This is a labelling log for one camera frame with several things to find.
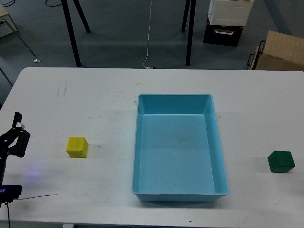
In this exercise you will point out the black table leg left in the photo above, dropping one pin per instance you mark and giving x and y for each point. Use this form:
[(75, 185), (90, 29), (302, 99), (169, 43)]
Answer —
[(70, 28)]

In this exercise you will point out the green wooden block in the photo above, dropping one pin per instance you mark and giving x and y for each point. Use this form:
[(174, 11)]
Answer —
[(280, 161)]

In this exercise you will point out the light wooden furniture left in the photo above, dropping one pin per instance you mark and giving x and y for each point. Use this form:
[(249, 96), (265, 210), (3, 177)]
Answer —
[(7, 27)]

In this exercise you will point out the black table leg right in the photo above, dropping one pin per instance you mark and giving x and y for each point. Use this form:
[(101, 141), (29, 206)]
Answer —
[(189, 13)]

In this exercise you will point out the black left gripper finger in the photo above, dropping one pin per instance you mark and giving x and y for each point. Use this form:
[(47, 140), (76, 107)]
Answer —
[(19, 148), (17, 121)]

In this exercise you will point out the black table leg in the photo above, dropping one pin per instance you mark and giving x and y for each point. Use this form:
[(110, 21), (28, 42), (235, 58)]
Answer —
[(70, 28), (189, 13)]

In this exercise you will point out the wooden cabinet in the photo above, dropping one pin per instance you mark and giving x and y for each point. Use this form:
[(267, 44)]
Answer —
[(278, 52)]

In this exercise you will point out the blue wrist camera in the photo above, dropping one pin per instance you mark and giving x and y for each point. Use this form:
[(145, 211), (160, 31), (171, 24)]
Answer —
[(8, 193)]

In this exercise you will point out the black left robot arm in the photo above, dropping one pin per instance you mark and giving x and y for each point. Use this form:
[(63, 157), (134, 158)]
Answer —
[(13, 142)]

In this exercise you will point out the black zip tie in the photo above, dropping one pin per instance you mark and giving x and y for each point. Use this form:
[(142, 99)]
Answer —
[(40, 196)]

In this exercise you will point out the black storage box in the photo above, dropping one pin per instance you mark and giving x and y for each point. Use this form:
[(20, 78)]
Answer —
[(222, 35)]

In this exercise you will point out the yellow wooden block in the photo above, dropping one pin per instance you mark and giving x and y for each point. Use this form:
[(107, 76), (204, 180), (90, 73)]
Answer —
[(77, 147)]

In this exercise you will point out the blue plastic bin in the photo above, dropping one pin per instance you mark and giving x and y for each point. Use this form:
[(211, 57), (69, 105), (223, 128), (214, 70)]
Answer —
[(177, 154)]

